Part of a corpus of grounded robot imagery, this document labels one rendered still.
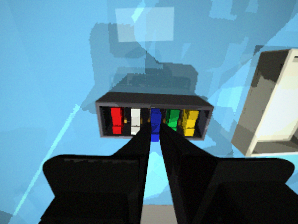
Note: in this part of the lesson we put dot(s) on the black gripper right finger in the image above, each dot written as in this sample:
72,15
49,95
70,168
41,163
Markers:
194,174

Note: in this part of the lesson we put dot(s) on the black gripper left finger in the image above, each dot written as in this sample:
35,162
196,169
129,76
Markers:
125,171

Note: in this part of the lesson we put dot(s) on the green fuse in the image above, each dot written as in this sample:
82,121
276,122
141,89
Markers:
172,116

